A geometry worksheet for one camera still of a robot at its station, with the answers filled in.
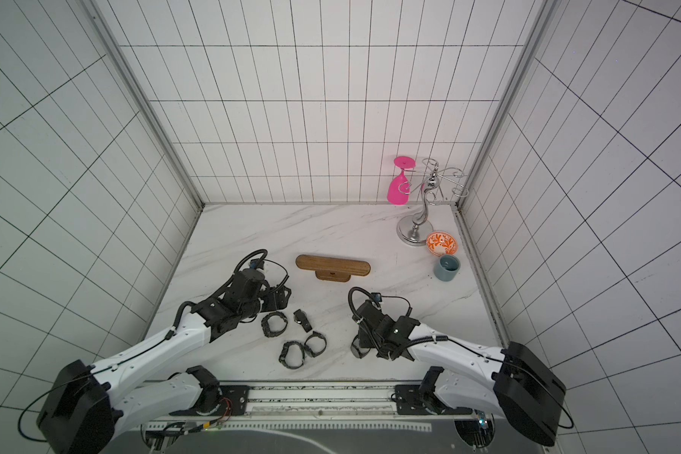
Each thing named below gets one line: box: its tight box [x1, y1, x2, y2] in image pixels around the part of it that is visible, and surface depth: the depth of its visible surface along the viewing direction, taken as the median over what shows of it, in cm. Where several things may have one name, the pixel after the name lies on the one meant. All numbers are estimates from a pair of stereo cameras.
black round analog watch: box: [349, 333, 371, 360], surface depth 81 cm
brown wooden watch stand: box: [296, 254, 371, 282], surface depth 94 cm
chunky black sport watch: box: [261, 311, 289, 338], surface depth 85 cm
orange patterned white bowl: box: [425, 230, 459, 258], surface depth 106 cm
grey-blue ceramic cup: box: [434, 254, 461, 282], surface depth 97 cm
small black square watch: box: [293, 308, 313, 333], surface depth 87 cm
